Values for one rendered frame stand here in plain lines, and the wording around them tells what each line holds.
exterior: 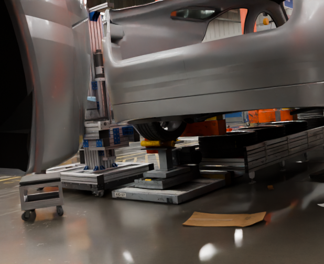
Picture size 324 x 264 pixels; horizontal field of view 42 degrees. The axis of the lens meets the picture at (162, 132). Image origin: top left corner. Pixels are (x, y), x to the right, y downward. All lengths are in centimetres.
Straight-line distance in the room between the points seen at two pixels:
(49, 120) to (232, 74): 175
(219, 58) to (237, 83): 18
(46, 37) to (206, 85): 183
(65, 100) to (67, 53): 9
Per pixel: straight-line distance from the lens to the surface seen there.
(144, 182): 409
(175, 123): 434
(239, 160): 434
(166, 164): 420
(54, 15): 83
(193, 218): 317
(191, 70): 257
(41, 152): 76
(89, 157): 485
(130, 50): 344
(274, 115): 613
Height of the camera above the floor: 83
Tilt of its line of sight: 3 degrees down
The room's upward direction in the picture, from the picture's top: 5 degrees counter-clockwise
